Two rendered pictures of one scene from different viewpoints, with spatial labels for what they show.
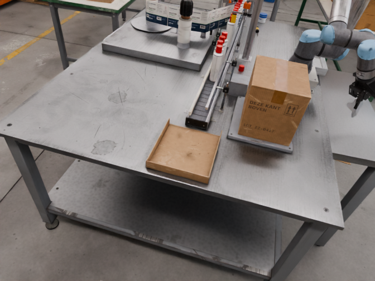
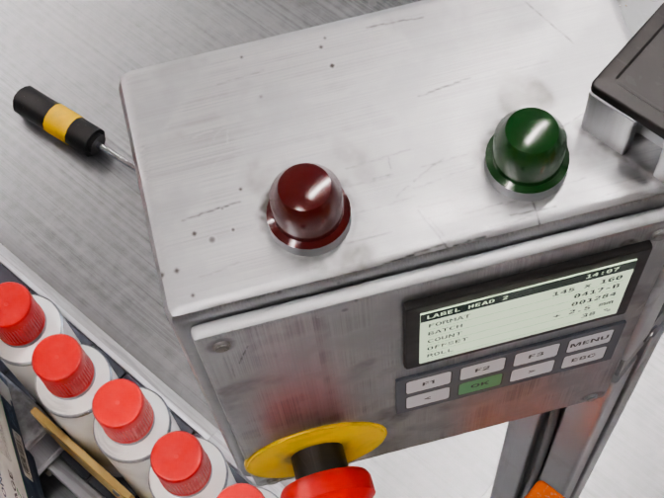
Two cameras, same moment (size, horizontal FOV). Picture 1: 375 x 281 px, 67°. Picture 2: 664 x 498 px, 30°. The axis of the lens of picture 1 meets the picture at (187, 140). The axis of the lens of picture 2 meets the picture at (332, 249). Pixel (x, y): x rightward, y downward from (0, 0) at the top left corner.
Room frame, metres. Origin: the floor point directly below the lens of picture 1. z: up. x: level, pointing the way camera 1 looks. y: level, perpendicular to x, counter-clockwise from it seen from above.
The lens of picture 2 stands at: (1.86, -0.11, 1.82)
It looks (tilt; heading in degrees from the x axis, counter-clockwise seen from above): 65 degrees down; 307
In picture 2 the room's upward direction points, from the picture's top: 7 degrees counter-clockwise
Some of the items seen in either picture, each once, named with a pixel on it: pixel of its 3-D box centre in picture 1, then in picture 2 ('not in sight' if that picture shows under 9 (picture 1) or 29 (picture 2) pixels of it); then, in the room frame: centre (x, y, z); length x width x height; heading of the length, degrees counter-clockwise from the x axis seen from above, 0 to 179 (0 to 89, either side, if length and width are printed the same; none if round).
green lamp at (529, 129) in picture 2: not in sight; (529, 145); (1.92, -0.29, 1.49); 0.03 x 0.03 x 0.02
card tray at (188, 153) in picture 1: (186, 147); not in sight; (0.89, 0.00, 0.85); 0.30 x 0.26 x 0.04; 170
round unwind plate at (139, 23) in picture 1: (151, 24); not in sight; (2.15, 0.38, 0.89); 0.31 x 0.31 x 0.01
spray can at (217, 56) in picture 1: (216, 63); not in sight; (1.44, -0.11, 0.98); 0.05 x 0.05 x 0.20
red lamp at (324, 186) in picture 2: not in sight; (306, 201); (1.97, -0.24, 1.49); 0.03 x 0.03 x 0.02
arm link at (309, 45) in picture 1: (310, 43); not in sight; (1.63, -0.63, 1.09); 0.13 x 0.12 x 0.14; 81
